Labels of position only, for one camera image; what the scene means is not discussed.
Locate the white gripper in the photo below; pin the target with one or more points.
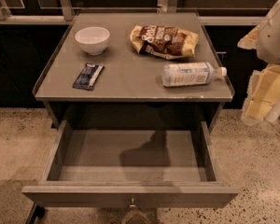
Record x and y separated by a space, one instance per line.
274 41

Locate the clear blue-label plastic bottle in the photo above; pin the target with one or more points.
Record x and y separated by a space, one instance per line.
191 74

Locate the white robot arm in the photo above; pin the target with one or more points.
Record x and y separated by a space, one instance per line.
263 93

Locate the grey drawer cabinet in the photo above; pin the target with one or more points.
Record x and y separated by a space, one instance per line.
127 75

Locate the open grey top drawer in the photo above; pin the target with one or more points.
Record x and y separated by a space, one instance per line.
107 167

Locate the metal drawer knob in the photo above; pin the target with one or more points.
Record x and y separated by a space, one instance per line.
132 205

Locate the brown yellow chip bag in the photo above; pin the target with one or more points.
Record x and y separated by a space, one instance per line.
167 42

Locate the white ceramic bowl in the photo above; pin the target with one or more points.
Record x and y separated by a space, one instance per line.
93 40

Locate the dark blue snack wrapper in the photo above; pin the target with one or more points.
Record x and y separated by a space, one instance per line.
88 76

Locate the metal railing frame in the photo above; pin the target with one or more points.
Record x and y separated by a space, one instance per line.
84 3

